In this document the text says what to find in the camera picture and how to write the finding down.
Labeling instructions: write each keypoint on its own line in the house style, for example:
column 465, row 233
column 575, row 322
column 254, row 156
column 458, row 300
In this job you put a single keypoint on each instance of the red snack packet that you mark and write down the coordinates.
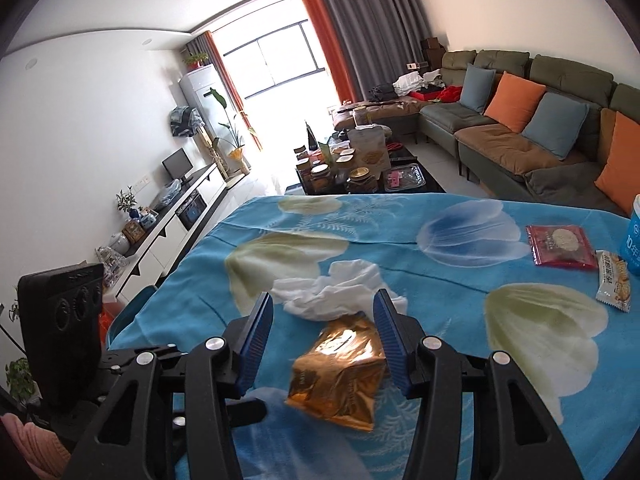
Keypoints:
column 560, row 247

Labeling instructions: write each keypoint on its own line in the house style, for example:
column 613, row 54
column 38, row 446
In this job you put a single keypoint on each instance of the blue cylindrical tub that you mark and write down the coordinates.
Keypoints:
column 632, row 240

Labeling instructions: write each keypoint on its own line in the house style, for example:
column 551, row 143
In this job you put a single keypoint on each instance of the person's left forearm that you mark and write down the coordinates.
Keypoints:
column 30, row 450

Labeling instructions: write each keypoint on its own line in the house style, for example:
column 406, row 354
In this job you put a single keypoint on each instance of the large blue cushion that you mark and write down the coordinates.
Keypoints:
column 555, row 125

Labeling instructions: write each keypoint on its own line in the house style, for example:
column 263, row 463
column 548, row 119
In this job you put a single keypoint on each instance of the group of brown jars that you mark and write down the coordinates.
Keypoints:
column 320, row 172

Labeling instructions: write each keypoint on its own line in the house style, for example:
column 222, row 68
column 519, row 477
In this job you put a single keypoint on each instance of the white standing air conditioner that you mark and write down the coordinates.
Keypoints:
column 205, row 95

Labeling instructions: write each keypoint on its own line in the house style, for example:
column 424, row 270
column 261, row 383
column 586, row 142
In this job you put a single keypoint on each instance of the black monitor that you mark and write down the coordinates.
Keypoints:
column 177, row 165

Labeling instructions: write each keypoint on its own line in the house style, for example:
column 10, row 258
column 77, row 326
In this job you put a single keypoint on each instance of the grey corner sofa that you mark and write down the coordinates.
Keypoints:
column 500, row 140

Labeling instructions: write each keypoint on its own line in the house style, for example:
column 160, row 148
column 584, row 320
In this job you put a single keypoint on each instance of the tall green potted plant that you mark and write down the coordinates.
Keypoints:
column 232, row 135

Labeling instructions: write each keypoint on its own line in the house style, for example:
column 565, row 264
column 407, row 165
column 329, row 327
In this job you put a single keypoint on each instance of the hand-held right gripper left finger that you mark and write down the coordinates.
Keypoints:
column 252, row 345

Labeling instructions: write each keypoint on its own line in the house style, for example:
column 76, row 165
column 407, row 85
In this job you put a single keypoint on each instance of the blue floral blanket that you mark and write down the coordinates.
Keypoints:
column 450, row 310

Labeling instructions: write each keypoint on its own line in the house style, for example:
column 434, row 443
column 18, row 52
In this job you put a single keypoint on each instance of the white porcelain jar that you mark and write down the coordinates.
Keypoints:
column 120, row 242

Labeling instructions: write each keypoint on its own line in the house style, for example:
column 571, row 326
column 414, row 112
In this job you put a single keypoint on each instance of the clear bag of goods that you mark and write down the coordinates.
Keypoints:
column 110, row 265

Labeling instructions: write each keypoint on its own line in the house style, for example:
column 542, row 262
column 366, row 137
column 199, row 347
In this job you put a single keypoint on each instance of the blue patterned hanging bag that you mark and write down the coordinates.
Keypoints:
column 185, row 120

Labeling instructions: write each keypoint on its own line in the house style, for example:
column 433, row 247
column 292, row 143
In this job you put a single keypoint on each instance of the cream snack packet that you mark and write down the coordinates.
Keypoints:
column 616, row 282

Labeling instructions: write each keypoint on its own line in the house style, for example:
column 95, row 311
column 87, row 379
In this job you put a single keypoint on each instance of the dark glass coffee table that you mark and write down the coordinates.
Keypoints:
column 430, row 180

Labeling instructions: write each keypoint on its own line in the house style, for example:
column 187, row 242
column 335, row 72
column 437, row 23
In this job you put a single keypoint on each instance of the gold foil packet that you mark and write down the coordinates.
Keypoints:
column 335, row 375

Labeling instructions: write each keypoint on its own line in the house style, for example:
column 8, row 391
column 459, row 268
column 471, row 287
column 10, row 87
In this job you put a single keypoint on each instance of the wooden framed box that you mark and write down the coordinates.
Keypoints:
column 134, row 232

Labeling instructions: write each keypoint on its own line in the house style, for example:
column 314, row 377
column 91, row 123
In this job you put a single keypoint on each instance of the small plant on air conditioner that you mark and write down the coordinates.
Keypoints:
column 196, row 59

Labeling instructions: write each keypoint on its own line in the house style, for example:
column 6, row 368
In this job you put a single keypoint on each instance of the orange cushion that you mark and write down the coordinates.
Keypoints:
column 515, row 102
column 622, row 165

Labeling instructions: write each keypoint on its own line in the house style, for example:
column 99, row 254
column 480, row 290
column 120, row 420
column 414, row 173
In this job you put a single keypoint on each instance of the grey curtain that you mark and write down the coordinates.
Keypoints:
column 380, row 30

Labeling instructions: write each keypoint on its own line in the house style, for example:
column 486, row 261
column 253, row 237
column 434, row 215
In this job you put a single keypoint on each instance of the orange curtain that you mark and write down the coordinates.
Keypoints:
column 230, row 90
column 330, row 50

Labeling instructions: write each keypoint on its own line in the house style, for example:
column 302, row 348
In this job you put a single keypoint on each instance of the green leafy houseplant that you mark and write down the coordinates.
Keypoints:
column 20, row 380

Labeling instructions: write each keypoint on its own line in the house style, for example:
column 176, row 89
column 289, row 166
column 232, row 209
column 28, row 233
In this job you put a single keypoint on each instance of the white tv cabinet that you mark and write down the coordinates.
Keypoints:
column 170, row 230

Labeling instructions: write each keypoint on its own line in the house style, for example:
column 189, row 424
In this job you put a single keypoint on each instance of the clear plastic tray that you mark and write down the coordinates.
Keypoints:
column 404, row 177

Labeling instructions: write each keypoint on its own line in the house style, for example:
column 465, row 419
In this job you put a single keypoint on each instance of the stack of brown boxes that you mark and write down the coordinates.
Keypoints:
column 432, row 49

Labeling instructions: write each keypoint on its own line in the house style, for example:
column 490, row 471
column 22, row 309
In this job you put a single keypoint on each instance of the small blue cushion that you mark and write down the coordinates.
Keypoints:
column 477, row 87

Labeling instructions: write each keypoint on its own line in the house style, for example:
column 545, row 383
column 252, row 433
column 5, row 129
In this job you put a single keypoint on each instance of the small plant in blue vase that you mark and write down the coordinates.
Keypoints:
column 127, row 202

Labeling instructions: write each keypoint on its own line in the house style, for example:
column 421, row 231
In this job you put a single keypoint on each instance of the teal plastic bin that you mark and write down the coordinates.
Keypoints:
column 135, row 310

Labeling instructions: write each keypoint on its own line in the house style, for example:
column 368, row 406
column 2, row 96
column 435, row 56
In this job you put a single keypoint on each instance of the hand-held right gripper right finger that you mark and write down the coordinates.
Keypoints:
column 392, row 345

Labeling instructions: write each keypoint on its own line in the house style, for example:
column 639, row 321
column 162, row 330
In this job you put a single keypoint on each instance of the pile of clothes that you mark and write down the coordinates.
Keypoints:
column 415, row 85

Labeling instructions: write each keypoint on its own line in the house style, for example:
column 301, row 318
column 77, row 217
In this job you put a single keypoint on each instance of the clear plastic bag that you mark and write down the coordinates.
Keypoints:
column 167, row 194

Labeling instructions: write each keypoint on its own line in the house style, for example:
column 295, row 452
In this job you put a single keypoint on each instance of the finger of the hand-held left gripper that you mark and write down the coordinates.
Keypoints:
column 249, row 410
column 117, row 361

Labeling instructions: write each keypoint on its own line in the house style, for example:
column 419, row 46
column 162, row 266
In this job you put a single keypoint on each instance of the crumpled white tissue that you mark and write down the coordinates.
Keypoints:
column 340, row 285

